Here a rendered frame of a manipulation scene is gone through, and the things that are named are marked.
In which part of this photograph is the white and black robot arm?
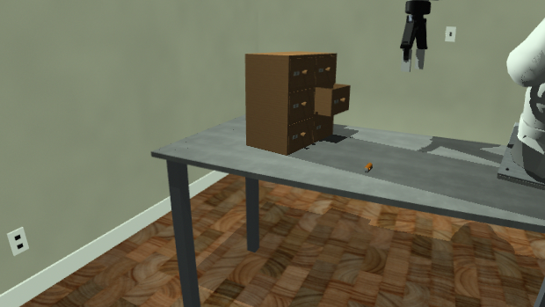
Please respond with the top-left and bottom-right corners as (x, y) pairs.
(507, 19), (545, 179)

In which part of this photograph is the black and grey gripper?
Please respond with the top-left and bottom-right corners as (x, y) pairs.
(400, 0), (431, 72)

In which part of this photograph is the brown wooden drawer front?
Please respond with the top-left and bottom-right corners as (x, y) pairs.
(289, 56), (315, 90)
(313, 114), (333, 142)
(315, 55), (336, 84)
(314, 84), (350, 116)
(288, 87), (314, 122)
(288, 117), (313, 153)

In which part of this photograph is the brown chest of drawers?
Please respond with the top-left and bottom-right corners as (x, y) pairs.
(245, 52), (337, 156)

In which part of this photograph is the orange battery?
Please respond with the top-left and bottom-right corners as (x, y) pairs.
(363, 163), (373, 172)

